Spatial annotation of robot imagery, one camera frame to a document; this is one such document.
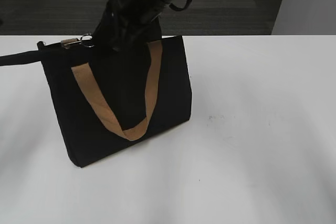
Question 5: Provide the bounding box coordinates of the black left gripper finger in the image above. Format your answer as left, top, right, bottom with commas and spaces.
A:
0, 51, 43, 67

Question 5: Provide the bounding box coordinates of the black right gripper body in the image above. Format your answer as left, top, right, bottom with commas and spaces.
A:
91, 0, 162, 51

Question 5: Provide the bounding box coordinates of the silver zipper pull with ring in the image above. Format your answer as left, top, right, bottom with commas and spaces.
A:
79, 34, 94, 48

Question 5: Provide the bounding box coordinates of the black tote bag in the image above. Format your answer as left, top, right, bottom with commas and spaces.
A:
37, 36, 192, 168

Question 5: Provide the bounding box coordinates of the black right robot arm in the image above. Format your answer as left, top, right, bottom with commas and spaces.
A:
90, 0, 192, 51

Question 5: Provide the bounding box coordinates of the tan rear bag handle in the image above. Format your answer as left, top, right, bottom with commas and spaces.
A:
60, 38, 81, 49

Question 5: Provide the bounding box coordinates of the tan bag handle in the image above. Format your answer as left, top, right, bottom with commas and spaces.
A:
60, 38, 81, 49
71, 40, 163, 142

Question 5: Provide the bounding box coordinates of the tan front bag handle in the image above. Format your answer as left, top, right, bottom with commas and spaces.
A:
71, 40, 163, 142

